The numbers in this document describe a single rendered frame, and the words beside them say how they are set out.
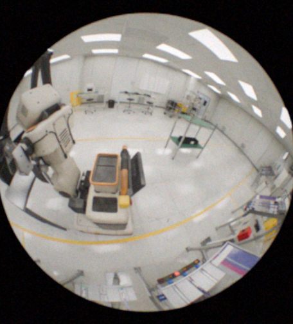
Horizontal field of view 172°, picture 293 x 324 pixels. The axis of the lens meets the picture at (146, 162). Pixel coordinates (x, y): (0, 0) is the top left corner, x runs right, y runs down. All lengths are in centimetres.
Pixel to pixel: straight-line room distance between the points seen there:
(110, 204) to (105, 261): 98
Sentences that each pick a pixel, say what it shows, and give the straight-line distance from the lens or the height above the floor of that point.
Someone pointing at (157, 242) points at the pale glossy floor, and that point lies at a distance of 142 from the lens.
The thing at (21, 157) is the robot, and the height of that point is 119.
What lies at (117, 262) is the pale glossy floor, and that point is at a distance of 139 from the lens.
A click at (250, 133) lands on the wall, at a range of 912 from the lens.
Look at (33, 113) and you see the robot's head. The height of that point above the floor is 129.
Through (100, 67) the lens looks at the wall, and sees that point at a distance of 629.
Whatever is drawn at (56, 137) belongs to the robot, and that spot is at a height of 115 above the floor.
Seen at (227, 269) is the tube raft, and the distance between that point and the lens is 91.
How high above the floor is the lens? 135
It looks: 43 degrees down
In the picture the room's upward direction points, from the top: 17 degrees clockwise
